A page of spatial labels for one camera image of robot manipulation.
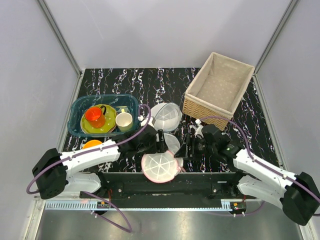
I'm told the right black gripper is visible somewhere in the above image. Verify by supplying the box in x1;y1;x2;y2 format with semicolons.
173;133;217;161

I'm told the pink-trimmed mesh laundry bag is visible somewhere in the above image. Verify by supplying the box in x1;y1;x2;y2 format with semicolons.
141;133;185;184

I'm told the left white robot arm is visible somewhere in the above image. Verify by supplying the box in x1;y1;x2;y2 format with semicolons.
26;124;168;200

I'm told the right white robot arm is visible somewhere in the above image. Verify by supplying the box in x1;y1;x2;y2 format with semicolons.
174;124;320;226

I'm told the grey-trimmed mesh laundry bag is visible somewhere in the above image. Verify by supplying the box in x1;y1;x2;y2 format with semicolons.
151;102;182;133

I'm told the cream mug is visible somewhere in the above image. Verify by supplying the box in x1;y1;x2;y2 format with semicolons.
115;112;133;132

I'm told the yellow-green plate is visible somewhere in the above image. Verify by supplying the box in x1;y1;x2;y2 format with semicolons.
80;104;117;134

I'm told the orange bowl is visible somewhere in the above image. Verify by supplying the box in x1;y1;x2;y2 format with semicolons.
81;139;102;150

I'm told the orange mug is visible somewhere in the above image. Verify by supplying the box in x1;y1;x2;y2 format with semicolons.
84;106;106;129

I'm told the teal plastic tub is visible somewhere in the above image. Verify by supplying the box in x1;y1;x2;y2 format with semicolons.
67;94;139;138

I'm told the wicker basket with liner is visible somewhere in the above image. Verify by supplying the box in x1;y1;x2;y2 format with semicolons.
182;52;255;131

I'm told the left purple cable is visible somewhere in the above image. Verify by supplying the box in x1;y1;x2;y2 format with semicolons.
26;104;152;233

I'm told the purple cable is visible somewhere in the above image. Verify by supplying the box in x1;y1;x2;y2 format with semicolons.
198;115;320;217
26;104;152;233

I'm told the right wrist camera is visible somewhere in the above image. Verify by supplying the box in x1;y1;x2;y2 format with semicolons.
189;119;204;139

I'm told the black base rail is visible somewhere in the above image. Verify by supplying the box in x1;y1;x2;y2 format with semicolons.
79;172;266;210

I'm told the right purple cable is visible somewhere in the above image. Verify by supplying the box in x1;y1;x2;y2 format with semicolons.
198;115;320;217

